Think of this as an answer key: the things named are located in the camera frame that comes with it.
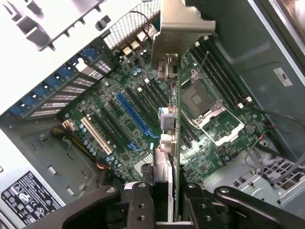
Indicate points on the grey metal PC case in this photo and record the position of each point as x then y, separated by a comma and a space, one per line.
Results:
247, 35

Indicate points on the silver CPU socket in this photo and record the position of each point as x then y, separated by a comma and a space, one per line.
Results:
202, 100

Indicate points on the black expansion slot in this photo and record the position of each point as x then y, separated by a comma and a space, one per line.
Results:
155, 93
119, 121
141, 105
108, 130

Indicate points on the metal socket locking lever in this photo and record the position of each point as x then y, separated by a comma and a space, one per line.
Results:
201, 64

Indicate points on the white expansion slot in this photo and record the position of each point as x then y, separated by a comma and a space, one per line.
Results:
96, 134

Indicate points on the black RAM slot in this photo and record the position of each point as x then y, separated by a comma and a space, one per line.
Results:
220, 74
232, 70
214, 76
226, 71

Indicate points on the green motherboard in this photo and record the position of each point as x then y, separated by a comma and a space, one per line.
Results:
124, 71

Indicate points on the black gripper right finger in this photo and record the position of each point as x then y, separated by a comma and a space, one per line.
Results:
200, 207

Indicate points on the white label sticker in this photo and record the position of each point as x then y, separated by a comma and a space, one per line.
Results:
282, 76

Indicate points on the blue expansion slot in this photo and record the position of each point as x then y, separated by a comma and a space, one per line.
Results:
133, 114

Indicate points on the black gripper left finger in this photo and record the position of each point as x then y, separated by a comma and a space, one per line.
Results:
140, 205

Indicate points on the silver chipset heatsink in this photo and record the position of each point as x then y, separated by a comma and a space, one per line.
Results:
143, 162

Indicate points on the round coin battery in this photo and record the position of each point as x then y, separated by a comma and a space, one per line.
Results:
250, 129

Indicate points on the black warning label sticker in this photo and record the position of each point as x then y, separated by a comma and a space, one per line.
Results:
31, 198

